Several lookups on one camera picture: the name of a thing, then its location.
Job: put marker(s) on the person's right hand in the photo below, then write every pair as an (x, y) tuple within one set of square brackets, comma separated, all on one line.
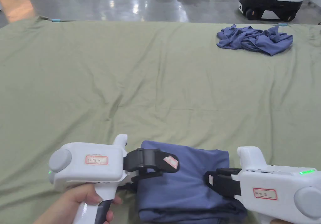
[(277, 222)]

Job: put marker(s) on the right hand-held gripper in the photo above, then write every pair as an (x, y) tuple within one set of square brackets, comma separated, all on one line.
[(281, 186)]

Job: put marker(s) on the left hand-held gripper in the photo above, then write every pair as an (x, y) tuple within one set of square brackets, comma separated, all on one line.
[(100, 173)]

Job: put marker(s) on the blue sheet clip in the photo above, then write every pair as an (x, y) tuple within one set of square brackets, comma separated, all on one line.
[(56, 21), (283, 24)]

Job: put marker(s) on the crumpled blue garment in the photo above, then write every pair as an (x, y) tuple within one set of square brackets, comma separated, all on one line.
[(253, 40)]

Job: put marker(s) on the bed with pale green sheet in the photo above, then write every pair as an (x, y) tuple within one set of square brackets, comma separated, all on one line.
[(125, 83)]

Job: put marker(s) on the dark blue shirt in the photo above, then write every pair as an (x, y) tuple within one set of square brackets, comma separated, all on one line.
[(185, 191)]

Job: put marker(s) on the black and white mobile robot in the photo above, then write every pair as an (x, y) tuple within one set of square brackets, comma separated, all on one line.
[(270, 0)]

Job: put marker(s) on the person's left hand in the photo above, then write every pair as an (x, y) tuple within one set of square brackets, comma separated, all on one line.
[(72, 204)]

